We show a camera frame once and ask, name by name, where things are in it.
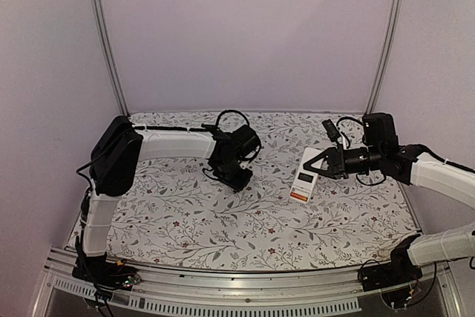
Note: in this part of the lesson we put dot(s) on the aluminium front rail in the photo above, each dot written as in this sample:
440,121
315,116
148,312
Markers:
176,291

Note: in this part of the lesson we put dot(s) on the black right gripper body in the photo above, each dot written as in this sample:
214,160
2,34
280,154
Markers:
338,163

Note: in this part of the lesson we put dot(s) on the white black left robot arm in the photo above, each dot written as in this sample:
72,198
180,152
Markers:
114,159

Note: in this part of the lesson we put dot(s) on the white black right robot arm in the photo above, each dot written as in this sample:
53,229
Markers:
412,165

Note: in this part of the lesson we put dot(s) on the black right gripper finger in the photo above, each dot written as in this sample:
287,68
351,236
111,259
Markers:
327,172
315,158

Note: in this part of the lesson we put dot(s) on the white remote control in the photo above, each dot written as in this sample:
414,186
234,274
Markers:
304,183

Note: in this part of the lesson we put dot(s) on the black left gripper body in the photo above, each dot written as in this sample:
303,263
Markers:
232,179

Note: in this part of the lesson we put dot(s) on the right aluminium frame post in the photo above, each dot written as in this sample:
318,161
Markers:
384,57

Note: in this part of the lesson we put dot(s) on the aluminium frame post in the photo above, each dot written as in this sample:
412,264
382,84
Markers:
384,57
108,54

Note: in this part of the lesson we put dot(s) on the left aluminium frame post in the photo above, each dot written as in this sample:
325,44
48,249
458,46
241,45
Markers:
108,54

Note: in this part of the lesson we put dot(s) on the orange AAA battery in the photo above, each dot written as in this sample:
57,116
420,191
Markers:
298,196

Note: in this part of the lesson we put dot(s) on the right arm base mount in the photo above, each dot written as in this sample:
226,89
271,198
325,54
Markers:
374,275

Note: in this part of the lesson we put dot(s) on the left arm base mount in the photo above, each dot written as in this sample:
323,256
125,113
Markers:
116,275

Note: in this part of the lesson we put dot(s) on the floral patterned table mat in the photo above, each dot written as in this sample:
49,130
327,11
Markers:
166,219

